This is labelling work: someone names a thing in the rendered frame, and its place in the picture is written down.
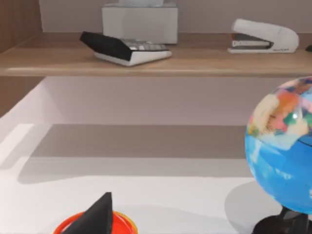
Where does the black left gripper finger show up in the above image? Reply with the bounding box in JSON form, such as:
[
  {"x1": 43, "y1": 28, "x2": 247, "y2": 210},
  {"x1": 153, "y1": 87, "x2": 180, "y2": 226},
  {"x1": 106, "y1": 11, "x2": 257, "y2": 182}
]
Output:
[{"x1": 60, "y1": 192, "x2": 113, "y2": 234}]

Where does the wooden shelf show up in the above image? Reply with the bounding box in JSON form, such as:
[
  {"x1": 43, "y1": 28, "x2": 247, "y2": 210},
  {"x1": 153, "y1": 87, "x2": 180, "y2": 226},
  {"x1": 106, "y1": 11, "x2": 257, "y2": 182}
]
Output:
[{"x1": 0, "y1": 0, "x2": 312, "y2": 117}]

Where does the black and white calculator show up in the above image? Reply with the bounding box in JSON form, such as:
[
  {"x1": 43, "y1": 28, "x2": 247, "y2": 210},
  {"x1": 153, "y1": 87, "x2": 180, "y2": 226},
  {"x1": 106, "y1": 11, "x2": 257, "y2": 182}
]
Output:
[{"x1": 79, "y1": 31, "x2": 173, "y2": 67}]

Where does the blue globe on black stand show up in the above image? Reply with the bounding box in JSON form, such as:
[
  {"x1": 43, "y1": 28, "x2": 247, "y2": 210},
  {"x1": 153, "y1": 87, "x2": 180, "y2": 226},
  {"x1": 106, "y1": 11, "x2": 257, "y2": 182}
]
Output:
[{"x1": 244, "y1": 76, "x2": 312, "y2": 234}]

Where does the white tissue box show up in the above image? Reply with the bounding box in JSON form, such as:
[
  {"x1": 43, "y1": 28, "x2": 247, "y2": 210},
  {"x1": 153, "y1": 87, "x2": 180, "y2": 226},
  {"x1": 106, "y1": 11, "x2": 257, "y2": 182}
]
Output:
[{"x1": 101, "y1": 0, "x2": 179, "y2": 45}]

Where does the white stapler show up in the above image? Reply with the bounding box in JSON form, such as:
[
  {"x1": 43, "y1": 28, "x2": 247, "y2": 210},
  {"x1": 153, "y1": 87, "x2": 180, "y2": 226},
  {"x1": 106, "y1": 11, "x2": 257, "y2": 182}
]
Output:
[{"x1": 227, "y1": 19, "x2": 300, "y2": 54}]

